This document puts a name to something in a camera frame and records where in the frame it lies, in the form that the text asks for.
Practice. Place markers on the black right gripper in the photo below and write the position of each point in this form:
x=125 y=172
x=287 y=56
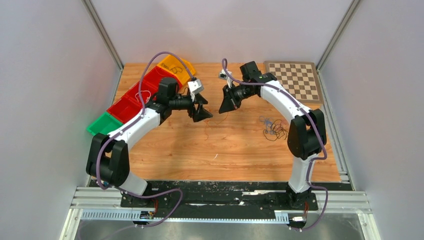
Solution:
x=230 y=103

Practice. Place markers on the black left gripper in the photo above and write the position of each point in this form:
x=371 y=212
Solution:
x=201 y=113

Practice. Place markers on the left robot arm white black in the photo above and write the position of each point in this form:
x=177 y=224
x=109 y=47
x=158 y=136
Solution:
x=108 y=158

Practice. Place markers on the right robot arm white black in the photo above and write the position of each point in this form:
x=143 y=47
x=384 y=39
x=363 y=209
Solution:
x=306 y=137

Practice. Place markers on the red plastic bin middle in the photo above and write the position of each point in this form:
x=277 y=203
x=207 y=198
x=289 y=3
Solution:
x=144 y=94

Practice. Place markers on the red plastic bin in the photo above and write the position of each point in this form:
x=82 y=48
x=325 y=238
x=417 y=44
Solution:
x=144 y=94
x=124 y=109
x=155 y=75

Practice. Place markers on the red plastic bin far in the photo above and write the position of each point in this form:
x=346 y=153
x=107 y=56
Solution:
x=155 y=75

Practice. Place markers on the wooden chessboard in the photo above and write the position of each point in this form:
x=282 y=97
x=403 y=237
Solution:
x=299 y=78

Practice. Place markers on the red plastic bin near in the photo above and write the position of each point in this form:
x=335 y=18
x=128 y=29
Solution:
x=124 y=109

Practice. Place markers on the green plastic bin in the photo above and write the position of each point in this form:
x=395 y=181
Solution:
x=104 y=124

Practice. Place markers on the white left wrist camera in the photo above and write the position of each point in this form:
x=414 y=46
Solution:
x=195 y=87

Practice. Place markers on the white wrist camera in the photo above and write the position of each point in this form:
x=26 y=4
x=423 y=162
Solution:
x=195 y=87
x=224 y=76

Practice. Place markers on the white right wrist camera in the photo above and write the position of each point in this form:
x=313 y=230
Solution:
x=224 y=76

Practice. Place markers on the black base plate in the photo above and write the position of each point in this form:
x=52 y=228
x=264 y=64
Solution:
x=203 y=213

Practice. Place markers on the aluminium frame rail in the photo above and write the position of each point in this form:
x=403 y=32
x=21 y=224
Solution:
x=272 y=200

